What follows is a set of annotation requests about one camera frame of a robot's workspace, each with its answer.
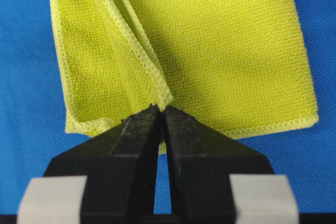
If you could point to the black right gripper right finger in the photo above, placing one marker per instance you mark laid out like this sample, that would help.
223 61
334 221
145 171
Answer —
220 180

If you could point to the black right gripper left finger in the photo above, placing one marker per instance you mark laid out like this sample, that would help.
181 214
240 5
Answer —
110 178

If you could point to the yellow-green microfibre towel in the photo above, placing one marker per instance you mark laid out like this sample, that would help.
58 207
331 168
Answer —
238 66

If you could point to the blue table cloth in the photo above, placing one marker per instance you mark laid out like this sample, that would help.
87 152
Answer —
33 112

